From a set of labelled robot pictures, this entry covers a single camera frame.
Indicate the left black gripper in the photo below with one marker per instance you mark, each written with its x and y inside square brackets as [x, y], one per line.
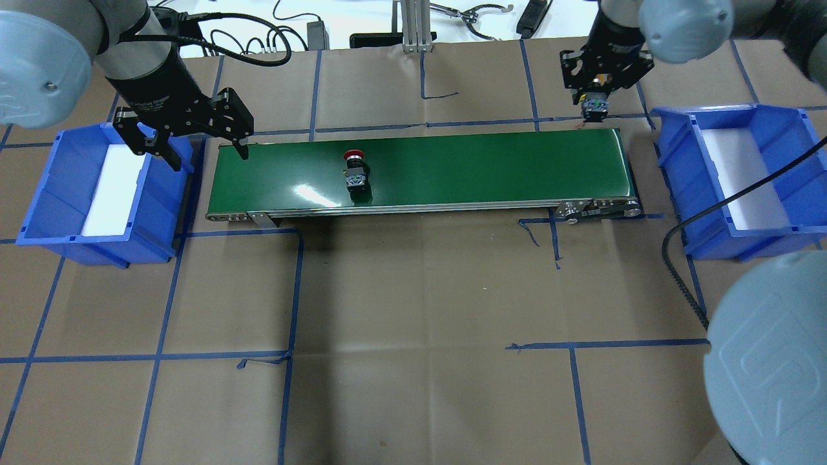
[157, 85]

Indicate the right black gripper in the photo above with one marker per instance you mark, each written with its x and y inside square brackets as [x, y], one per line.
[616, 39]

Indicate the yellow push button switch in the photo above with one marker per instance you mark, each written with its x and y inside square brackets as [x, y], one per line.
[594, 106]

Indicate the red push button switch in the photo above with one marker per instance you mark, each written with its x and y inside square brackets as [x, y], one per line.
[356, 172]

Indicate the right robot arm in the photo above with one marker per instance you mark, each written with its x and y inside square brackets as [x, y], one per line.
[764, 318]

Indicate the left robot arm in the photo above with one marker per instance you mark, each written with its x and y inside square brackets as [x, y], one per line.
[50, 47]

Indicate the left blue storage bin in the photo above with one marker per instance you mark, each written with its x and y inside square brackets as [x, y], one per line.
[62, 199]

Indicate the blue storage bin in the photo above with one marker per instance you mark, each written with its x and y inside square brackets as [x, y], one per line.
[62, 199]
[782, 134]

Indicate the green conveyor belt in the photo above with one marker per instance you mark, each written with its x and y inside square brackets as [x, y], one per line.
[580, 174]

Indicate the white foam pad left bin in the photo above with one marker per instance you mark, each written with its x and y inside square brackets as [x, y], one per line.
[114, 193]

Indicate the white foam pad bin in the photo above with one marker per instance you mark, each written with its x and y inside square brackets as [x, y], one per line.
[114, 193]
[739, 164]

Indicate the right blue storage bin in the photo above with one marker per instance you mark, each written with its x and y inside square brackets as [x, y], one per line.
[782, 134]

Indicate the black power adapter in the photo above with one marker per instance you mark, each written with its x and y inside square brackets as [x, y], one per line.
[317, 36]

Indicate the white foam pad right bin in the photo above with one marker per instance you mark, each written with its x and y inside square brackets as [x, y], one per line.
[739, 164]

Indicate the brown paper table cover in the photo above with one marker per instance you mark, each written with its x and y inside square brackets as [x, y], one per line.
[468, 337]

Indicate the aluminium frame post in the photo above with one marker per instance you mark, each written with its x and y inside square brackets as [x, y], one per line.
[415, 26]

